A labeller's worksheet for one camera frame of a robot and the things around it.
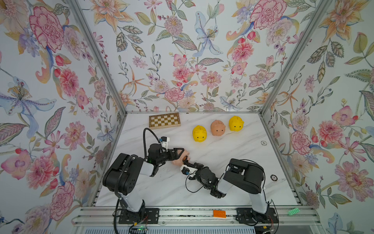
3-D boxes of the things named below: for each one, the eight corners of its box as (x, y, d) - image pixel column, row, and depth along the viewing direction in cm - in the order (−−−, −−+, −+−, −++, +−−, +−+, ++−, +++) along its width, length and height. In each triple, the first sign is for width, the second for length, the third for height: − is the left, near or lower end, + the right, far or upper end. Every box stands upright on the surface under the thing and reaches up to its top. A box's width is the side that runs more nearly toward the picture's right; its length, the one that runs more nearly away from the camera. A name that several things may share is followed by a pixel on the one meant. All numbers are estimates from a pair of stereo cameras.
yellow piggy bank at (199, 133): (196, 144, 103) (196, 137, 96) (192, 133, 109) (192, 126, 102) (207, 142, 104) (208, 134, 98) (202, 131, 110) (203, 124, 104)
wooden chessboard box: (149, 130, 112) (148, 127, 110) (150, 118, 120) (149, 114, 118) (181, 126, 115) (180, 123, 112) (179, 115, 123) (179, 112, 120)
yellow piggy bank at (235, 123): (229, 133, 110) (233, 125, 102) (227, 124, 116) (230, 115, 108) (241, 133, 110) (245, 125, 102) (238, 124, 116) (242, 115, 108)
